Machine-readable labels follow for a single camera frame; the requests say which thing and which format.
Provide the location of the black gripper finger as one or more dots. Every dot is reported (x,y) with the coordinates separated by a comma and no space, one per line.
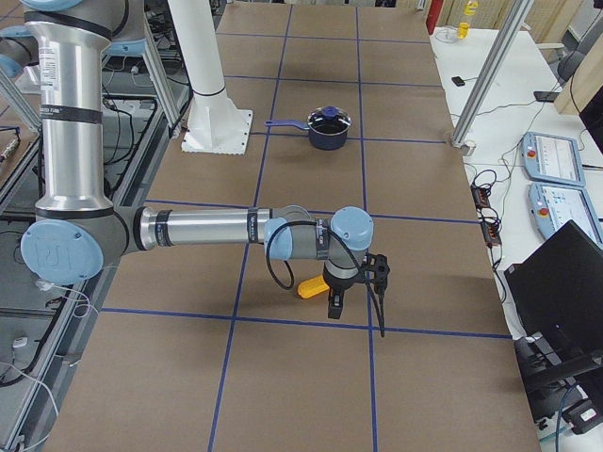
(335,305)

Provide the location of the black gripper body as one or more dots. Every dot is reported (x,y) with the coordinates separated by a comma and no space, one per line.
(337,288)

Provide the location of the yellow corn cob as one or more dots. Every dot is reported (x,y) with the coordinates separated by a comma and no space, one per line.
(312,287)

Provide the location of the glass pot lid blue knob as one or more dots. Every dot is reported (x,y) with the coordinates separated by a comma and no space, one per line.
(329,120)

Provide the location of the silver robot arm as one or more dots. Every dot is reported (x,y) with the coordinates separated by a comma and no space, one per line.
(78,230)
(19,49)

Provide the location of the dark blue saucepan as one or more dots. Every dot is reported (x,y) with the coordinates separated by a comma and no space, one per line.
(317,140)

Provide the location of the black laptop computer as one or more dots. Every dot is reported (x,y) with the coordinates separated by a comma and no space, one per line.
(559,287)

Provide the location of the lower blue teach pendant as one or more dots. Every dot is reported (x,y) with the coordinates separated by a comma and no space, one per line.
(553,205)

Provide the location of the blue teach pendant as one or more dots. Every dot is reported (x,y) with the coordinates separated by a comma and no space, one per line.
(552,159)
(553,205)

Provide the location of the small black puck device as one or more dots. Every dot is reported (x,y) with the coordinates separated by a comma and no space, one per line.
(458,81)

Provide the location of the upper blue teach pendant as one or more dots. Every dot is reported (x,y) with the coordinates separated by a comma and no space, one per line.
(552,159)

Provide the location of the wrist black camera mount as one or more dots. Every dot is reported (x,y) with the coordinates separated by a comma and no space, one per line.
(377,269)

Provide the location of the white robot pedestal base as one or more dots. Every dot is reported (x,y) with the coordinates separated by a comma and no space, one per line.
(214,123)

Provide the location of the aluminium frame post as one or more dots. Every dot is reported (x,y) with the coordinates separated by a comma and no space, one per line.
(499,50)

